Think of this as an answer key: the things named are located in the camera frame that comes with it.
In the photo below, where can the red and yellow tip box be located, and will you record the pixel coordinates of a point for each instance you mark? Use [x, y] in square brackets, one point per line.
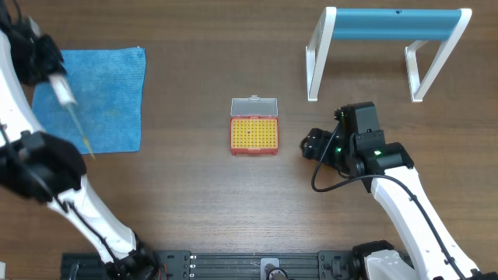
[254, 134]

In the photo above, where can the white pipette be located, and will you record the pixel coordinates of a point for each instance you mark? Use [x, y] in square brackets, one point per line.
[62, 90]

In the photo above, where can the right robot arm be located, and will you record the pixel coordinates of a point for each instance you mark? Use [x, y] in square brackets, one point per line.
[404, 210]

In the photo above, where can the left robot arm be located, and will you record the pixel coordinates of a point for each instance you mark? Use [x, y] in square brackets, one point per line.
[97, 225]

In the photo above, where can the blue cloth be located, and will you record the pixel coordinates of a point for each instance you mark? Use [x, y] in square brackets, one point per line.
[109, 101]

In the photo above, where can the mounting rail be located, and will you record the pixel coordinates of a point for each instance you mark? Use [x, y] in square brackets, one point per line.
[225, 266]

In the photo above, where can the white and blue stand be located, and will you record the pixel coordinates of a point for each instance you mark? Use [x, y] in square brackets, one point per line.
[389, 25]

